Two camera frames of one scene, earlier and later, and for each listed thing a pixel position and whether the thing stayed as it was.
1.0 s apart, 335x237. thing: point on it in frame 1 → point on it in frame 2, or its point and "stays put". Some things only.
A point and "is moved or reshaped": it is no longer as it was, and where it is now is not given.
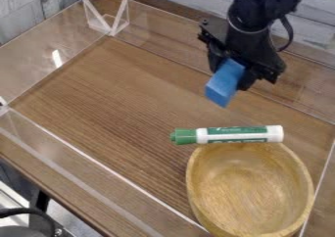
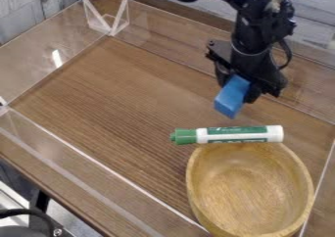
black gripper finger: [216, 58] → [224, 73]
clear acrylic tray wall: [84, 183] stays put
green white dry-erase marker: [228, 135] stays put
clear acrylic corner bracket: [104, 23] stays put
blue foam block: [221, 85] is moved or reshaped
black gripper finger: [249, 76] → [255, 92]
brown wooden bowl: [248, 189] stays put
